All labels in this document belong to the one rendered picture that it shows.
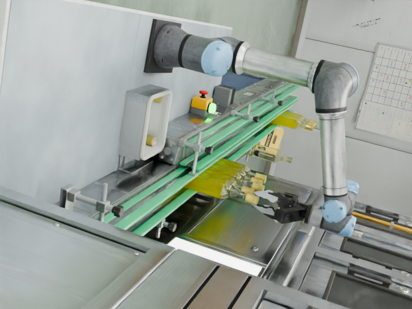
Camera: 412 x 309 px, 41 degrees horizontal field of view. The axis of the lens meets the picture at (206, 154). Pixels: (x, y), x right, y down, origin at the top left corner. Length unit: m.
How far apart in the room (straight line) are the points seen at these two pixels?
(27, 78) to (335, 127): 0.91
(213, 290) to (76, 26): 0.81
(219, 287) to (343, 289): 0.98
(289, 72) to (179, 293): 1.08
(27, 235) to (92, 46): 0.65
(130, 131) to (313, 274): 0.79
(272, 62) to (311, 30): 5.99
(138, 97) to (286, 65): 0.50
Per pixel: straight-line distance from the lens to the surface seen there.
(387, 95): 7.83
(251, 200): 2.00
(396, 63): 7.77
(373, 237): 2.39
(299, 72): 1.88
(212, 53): 1.82
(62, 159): 1.59
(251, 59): 1.93
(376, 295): 1.99
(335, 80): 1.74
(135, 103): 1.81
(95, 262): 1.05
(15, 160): 1.42
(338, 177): 1.78
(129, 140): 1.85
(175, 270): 1.04
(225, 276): 1.05
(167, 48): 1.88
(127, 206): 1.69
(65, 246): 1.10
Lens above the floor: 1.56
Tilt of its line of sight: 17 degrees down
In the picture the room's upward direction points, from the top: 106 degrees clockwise
